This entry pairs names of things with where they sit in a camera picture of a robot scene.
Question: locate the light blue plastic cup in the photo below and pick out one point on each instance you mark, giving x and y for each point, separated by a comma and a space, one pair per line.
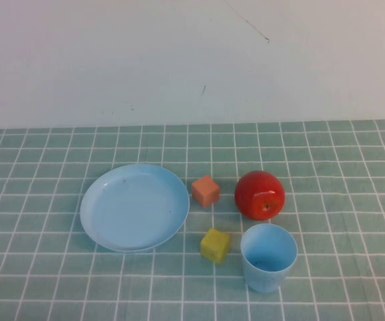
266, 277

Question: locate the light blue plastic plate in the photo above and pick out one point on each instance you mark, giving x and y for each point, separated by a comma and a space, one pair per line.
132, 210

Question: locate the orange foam cube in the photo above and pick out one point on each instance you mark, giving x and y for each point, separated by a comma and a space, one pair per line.
205, 192

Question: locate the red apple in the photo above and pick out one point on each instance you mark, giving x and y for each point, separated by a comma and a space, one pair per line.
257, 192

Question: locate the yellow foam cube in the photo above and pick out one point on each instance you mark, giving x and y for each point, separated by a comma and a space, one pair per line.
214, 245

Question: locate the green checkered tablecloth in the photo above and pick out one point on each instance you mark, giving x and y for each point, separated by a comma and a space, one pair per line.
346, 234

